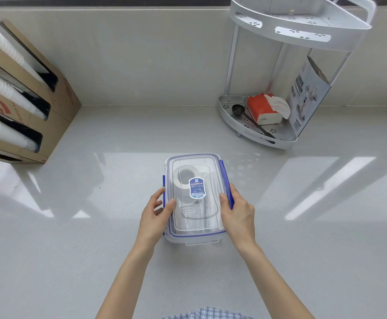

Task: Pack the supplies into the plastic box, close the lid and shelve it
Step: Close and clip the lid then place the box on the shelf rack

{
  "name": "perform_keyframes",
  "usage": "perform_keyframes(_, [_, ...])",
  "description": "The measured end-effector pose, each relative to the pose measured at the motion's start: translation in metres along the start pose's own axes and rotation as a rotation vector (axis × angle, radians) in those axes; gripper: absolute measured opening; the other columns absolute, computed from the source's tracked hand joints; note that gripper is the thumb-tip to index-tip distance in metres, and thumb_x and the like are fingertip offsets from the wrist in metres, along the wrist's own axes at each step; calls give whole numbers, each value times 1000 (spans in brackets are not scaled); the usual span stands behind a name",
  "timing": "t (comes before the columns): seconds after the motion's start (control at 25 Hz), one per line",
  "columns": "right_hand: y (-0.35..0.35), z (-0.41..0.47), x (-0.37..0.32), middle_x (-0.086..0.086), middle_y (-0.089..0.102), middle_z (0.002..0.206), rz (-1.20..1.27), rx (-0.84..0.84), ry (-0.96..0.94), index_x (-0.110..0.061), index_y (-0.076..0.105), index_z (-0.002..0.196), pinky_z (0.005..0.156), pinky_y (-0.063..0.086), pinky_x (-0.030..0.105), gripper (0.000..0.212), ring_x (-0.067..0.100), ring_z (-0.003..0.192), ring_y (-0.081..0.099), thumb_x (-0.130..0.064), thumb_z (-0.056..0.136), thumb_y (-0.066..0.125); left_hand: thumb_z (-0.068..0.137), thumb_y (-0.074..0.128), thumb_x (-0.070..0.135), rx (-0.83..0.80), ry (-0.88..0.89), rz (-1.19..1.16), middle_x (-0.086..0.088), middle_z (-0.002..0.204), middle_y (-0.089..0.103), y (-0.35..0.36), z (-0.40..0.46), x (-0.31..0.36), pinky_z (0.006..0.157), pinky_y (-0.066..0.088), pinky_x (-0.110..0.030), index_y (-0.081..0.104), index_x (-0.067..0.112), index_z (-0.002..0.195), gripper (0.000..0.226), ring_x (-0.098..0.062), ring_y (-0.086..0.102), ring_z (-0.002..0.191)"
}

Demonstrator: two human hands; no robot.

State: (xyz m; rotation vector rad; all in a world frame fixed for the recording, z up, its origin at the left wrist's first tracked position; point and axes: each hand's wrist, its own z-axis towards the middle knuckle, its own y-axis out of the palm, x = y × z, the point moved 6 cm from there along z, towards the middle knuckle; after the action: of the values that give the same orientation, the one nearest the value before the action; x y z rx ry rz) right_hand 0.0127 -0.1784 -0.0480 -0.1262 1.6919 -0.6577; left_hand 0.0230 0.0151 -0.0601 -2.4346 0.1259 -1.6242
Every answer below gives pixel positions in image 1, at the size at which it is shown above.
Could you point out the person's left hand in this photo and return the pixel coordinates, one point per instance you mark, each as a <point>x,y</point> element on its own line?
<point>148,225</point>

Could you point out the person's right hand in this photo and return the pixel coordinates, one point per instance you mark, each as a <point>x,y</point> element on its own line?
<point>241,222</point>

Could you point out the person's left thumb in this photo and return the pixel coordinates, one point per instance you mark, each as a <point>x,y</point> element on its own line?
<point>169,211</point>

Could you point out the person's right thumb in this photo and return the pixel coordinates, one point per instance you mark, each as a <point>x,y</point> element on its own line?
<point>225,205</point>

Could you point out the clear plastic food container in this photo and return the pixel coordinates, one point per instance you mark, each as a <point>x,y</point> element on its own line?
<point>196,241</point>

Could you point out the clear lid with blue clips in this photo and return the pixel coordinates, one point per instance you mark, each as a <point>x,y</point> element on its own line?
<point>196,166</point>

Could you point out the person's right forearm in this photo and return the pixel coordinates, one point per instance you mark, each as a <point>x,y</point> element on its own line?
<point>273,282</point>

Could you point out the person's left forearm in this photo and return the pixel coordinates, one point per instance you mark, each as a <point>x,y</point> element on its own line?
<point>127,282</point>

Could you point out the white cup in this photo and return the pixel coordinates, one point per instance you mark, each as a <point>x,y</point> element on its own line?
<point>181,185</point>

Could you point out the black measuring spoon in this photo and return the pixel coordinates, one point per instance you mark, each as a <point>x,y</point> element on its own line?
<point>237,110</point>

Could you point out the orange tissue pack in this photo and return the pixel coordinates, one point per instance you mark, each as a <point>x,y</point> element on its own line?
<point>260,107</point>

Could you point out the blue plaid shirt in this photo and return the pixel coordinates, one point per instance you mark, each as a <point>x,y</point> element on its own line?
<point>206,313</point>

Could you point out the printed packaging card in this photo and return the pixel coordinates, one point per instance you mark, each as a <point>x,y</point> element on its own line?
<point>304,96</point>

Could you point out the brown cardboard cup holder box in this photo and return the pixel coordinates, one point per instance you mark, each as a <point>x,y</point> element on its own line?
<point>60,106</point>

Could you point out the stack of white paper cups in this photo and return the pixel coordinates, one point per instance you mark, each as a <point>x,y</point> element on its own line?
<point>7,91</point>
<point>4,132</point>
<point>1,43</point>

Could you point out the white metal corner shelf rack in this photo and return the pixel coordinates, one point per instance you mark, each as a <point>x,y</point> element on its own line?
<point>299,33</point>

